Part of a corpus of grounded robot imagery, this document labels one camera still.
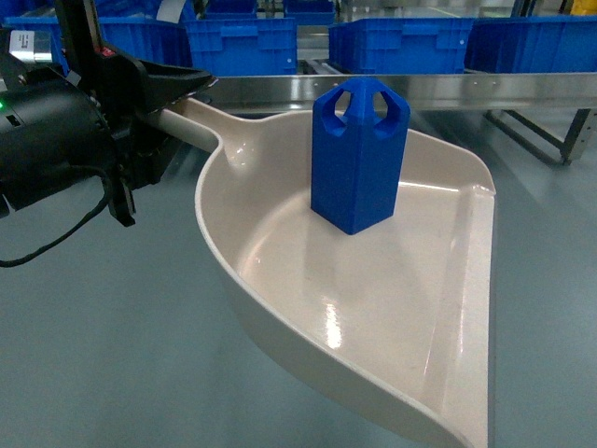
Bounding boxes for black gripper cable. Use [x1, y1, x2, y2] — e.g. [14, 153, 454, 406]
[0, 165, 117, 269]

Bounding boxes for blue bin front right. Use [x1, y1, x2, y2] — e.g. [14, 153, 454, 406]
[328, 18, 474, 75]

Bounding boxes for blue bin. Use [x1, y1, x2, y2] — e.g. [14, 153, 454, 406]
[185, 19, 298, 77]
[328, 18, 474, 75]
[2, 17, 192, 70]
[465, 15, 596, 74]

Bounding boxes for blue plastic block part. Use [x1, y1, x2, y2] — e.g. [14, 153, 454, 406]
[311, 77, 410, 235]

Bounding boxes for stainless steel shelf rack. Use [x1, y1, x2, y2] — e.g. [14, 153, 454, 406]
[209, 61, 596, 164]

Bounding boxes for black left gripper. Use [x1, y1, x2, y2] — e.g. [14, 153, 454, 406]
[1, 49, 215, 227]

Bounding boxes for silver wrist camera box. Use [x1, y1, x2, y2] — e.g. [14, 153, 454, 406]
[8, 29, 53, 63]

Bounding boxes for blue bin far left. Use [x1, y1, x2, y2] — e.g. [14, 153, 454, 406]
[2, 17, 192, 70]

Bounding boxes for beige plastic dustpan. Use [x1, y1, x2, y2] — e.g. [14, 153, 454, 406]
[146, 99, 496, 447]

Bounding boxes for blue bin far right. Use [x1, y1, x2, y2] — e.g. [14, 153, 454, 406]
[465, 15, 596, 74]

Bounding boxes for blue bin front left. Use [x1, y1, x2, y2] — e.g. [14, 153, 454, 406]
[185, 19, 298, 77]

